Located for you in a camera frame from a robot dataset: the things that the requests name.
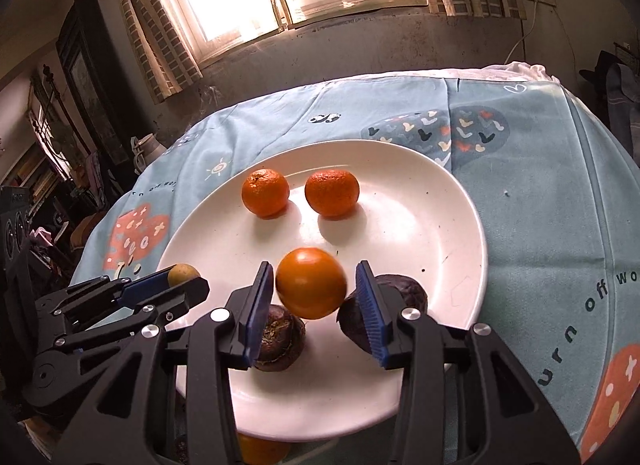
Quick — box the black speaker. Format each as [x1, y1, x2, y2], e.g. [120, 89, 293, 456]
[0, 185, 32, 258]

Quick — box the smooth orange tomato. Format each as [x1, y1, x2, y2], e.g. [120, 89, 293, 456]
[275, 247, 348, 321]

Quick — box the printed light blue tablecloth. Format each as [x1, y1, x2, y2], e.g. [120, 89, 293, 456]
[65, 72, 640, 465]

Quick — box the dark framed cabinet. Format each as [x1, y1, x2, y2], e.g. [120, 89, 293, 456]
[55, 0, 132, 166]

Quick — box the white kettle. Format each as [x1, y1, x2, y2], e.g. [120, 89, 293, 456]
[130, 133, 169, 172]

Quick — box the dark cloth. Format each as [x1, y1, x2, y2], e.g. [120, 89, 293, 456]
[579, 50, 640, 156]

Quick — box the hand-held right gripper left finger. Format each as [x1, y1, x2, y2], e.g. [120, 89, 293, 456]
[52, 261, 276, 465]

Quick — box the orange mandarin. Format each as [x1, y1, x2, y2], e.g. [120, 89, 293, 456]
[237, 432, 292, 465]
[304, 170, 361, 218]
[241, 169, 291, 218]

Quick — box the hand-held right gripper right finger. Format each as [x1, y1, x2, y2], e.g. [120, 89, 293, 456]
[354, 260, 583, 465]

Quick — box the white plate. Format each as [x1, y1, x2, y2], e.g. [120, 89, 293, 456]
[156, 139, 489, 443]

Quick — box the white cloth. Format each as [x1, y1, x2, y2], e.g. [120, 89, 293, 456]
[445, 62, 562, 84]

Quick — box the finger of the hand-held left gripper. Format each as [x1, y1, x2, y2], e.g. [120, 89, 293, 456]
[52, 276, 211, 350]
[34, 269, 175, 318]

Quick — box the white cable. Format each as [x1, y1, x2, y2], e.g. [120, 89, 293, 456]
[502, 0, 542, 66]

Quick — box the small yellow fruit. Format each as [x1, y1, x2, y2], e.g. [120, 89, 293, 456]
[167, 263, 201, 288]

